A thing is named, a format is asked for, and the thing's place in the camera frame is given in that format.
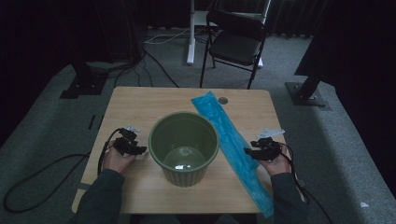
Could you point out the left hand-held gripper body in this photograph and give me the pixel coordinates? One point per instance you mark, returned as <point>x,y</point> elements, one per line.
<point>126,146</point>

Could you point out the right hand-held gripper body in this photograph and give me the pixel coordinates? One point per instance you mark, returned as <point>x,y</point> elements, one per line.
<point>269,149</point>

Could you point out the blue plastic bag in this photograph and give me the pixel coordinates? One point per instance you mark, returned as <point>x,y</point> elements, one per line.
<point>230,140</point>

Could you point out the green plastic bin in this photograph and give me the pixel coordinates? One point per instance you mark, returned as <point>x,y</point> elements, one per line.
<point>183,137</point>

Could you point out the person's right hand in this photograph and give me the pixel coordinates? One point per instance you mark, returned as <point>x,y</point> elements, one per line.
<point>278,166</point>

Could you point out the person's left hand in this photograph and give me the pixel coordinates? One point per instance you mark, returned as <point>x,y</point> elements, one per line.
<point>116,163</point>

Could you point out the black stand with bolted base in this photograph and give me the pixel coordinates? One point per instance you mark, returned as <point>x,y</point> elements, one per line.
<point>306,93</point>

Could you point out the black stand with square base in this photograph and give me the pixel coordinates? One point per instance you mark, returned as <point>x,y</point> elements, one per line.
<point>84,84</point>

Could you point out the black folding chair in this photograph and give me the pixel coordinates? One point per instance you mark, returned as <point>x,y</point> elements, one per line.
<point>235,46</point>

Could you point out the small white scrap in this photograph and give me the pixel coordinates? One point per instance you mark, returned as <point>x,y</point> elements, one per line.
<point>364,204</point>

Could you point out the large dark curtain panel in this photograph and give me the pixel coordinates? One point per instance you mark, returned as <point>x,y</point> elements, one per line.
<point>358,62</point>

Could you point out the dark curtain beside square stand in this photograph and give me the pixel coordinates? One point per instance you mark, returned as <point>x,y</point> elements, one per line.
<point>46,46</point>

